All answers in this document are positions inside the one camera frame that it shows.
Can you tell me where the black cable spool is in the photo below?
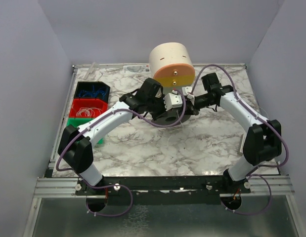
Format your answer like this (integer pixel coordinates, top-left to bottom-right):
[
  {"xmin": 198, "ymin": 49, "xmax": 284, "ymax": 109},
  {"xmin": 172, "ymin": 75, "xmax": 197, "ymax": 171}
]
[{"xmin": 151, "ymin": 109, "xmax": 191, "ymax": 128}]

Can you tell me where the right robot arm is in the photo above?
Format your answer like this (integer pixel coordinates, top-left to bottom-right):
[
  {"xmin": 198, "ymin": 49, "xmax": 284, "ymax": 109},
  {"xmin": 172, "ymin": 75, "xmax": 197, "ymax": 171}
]
[{"xmin": 182, "ymin": 73, "xmax": 282, "ymax": 183}]

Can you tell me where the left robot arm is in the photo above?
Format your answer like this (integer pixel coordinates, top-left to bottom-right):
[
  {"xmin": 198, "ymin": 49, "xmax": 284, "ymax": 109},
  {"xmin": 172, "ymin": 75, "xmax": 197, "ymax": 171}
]
[{"xmin": 57, "ymin": 78, "xmax": 183, "ymax": 186}]

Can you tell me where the white plastic stick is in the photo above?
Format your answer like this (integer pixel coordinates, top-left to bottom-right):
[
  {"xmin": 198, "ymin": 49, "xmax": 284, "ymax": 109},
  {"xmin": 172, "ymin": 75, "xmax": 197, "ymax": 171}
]
[{"xmin": 133, "ymin": 77, "xmax": 144, "ymax": 84}]

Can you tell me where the white flat packet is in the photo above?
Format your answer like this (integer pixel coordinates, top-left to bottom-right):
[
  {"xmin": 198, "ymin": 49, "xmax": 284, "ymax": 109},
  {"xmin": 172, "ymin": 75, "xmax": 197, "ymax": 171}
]
[{"xmin": 123, "ymin": 64, "xmax": 150, "ymax": 74}]

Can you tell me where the cream cylindrical drawer cabinet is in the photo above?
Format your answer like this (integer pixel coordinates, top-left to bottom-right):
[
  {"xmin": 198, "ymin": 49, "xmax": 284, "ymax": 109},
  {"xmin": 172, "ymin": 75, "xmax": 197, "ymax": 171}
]
[{"xmin": 149, "ymin": 42, "xmax": 195, "ymax": 89}]

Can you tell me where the small white cardboard box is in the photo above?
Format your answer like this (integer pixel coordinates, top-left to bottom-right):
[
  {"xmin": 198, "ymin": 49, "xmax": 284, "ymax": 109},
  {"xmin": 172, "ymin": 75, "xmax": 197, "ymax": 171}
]
[{"xmin": 237, "ymin": 134, "xmax": 246, "ymax": 156}]

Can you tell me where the clear plastic strip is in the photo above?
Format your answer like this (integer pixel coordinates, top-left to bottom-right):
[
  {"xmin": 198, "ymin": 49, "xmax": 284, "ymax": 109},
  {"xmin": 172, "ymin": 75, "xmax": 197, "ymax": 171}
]
[{"xmin": 86, "ymin": 62, "xmax": 98, "ymax": 78}]

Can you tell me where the red storage bin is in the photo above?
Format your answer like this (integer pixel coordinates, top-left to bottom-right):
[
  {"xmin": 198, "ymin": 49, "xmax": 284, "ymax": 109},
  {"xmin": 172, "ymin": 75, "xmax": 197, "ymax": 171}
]
[{"xmin": 69, "ymin": 98, "xmax": 108, "ymax": 118}]

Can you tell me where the green storage bin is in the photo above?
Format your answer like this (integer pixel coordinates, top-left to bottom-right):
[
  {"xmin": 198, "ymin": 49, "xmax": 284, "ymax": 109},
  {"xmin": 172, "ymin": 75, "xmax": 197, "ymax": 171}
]
[{"xmin": 66, "ymin": 118, "xmax": 105, "ymax": 146}]

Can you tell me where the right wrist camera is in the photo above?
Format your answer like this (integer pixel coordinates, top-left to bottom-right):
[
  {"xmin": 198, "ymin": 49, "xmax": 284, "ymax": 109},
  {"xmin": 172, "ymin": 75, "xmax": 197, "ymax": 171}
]
[{"xmin": 182, "ymin": 86, "xmax": 195, "ymax": 105}]

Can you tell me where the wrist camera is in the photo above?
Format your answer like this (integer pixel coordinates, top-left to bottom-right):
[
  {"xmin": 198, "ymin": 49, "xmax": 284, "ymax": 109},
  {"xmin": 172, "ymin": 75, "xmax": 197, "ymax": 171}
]
[
  {"xmin": 164, "ymin": 90, "xmax": 183, "ymax": 111},
  {"xmin": 182, "ymin": 86, "xmax": 195, "ymax": 105}
]

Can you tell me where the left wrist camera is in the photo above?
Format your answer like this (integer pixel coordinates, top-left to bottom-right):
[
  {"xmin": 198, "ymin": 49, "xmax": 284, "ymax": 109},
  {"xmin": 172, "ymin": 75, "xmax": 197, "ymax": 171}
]
[{"xmin": 164, "ymin": 90, "xmax": 183, "ymax": 111}]

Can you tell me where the blue cable coil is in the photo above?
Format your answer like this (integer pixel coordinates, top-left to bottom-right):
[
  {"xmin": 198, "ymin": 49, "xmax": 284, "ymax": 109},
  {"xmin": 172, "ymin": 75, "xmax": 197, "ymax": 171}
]
[{"xmin": 77, "ymin": 85, "xmax": 109, "ymax": 98}]

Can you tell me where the white cable coil in bin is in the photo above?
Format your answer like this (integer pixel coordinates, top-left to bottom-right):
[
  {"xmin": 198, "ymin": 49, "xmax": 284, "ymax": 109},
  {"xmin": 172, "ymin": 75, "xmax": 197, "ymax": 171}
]
[{"xmin": 76, "ymin": 106, "xmax": 104, "ymax": 118}]

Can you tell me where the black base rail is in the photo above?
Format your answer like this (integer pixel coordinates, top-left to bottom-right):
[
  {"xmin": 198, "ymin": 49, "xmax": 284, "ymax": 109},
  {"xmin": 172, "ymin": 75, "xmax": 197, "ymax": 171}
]
[{"xmin": 75, "ymin": 175, "xmax": 250, "ymax": 206}]

